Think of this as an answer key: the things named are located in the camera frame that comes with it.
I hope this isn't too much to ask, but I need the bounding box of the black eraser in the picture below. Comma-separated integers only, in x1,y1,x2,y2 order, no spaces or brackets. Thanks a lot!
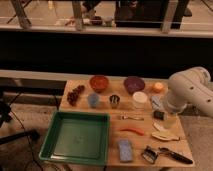
153,110,165,120

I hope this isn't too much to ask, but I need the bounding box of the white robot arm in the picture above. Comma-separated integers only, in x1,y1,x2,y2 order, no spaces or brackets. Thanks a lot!
162,67,213,118

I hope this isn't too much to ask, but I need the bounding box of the small metal cup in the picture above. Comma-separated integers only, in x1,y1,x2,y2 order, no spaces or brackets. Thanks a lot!
109,94,120,108

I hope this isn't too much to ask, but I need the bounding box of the blue plastic cup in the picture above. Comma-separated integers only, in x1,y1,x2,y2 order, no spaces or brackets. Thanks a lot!
87,93,99,108

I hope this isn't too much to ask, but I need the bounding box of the white paper cup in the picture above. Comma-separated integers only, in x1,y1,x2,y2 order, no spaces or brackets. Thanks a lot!
132,92,148,109

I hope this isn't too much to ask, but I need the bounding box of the orange bowl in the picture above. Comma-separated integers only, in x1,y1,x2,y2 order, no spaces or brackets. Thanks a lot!
89,75,109,93

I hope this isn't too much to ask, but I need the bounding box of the purple bowl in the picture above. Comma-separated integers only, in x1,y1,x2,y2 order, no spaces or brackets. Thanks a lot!
124,76,145,94

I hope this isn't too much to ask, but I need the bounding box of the dark red grape bunch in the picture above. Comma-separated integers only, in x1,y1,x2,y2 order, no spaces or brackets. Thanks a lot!
67,85,85,106

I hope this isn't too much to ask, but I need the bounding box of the orange fruit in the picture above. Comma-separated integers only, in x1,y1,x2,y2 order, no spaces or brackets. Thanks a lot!
153,82,164,93

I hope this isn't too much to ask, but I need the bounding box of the red chili pepper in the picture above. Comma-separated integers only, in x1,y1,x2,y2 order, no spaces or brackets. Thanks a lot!
120,128,144,136

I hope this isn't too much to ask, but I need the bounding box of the green plastic tray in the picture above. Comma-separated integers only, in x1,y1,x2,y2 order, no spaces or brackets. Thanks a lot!
39,111,110,166

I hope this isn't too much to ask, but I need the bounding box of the blue sponge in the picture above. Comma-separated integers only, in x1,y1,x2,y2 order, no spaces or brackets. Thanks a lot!
118,139,133,163

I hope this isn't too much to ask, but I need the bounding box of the black binder clip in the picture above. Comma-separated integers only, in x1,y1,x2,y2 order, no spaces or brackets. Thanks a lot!
141,146,158,164

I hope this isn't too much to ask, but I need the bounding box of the black tripod stand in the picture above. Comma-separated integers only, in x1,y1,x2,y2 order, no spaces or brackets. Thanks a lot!
0,96,40,145

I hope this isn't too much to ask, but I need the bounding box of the black handled peeler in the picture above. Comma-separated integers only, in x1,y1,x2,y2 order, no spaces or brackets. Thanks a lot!
159,147,193,164

